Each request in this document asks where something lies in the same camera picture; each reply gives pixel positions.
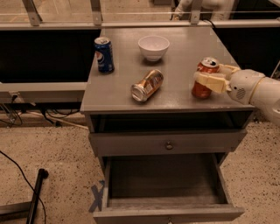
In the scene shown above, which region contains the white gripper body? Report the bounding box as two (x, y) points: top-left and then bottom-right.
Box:
(227, 69), (265, 104)

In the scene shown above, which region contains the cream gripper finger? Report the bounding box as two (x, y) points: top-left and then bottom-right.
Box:
(218, 64), (241, 77)
(194, 72), (231, 94)

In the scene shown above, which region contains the red coke can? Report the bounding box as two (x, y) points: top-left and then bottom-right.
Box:
(192, 57), (220, 99)

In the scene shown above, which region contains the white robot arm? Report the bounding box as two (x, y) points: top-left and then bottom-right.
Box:
(194, 64), (280, 126)

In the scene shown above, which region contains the grey drawer cabinet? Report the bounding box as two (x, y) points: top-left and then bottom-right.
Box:
(80, 26), (256, 224)

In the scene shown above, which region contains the gold soda can lying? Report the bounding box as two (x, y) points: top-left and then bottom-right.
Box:
(130, 69), (164, 102)

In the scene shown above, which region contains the blue pepsi can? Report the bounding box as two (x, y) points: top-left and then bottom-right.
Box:
(94, 37), (115, 74)

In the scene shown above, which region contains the open middle drawer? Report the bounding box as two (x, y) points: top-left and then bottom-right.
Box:
(94, 153), (244, 224)

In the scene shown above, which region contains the white bowl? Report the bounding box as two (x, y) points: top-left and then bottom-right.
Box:
(138, 35), (170, 61)

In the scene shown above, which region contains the grey metal railing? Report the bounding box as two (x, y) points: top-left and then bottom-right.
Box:
(0, 0), (280, 30)

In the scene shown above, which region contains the blue tape cross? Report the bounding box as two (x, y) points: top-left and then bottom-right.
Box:
(88, 180), (105, 213)

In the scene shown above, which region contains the black metal floor stand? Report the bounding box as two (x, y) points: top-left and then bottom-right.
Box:
(0, 169), (48, 224)

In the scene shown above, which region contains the cable bundle under shelf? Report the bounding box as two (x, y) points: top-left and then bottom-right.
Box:
(0, 92), (88, 130)

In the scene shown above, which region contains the black floor cable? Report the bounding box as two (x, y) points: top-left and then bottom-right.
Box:
(0, 150), (47, 224)

